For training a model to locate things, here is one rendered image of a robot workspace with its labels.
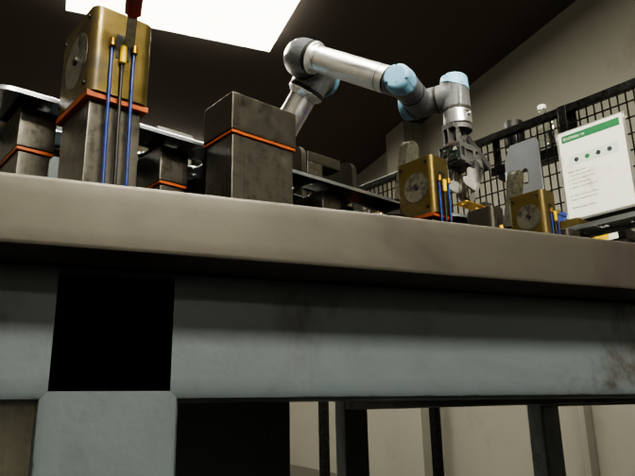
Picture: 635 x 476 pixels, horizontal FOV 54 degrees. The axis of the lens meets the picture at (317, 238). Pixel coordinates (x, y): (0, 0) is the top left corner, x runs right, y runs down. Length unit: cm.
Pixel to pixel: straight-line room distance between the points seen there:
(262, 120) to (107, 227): 62
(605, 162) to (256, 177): 143
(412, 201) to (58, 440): 94
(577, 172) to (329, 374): 182
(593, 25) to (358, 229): 366
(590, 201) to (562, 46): 214
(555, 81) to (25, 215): 390
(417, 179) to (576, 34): 296
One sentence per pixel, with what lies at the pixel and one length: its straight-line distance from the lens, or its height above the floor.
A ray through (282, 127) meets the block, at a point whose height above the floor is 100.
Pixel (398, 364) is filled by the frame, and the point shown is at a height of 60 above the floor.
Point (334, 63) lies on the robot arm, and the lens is 180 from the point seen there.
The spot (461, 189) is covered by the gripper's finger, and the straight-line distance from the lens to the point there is 170.
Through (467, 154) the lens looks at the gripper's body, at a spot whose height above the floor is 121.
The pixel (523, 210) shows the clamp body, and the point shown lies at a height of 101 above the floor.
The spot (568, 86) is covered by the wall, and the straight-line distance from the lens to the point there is 404.
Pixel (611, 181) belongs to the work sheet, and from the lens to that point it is 213.
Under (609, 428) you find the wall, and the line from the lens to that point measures 364.
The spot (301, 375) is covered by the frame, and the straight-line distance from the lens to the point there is 42.
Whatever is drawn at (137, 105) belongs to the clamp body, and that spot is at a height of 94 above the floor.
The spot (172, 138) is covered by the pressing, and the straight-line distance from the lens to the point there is 104.
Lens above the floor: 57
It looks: 16 degrees up
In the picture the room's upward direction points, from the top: 1 degrees counter-clockwise
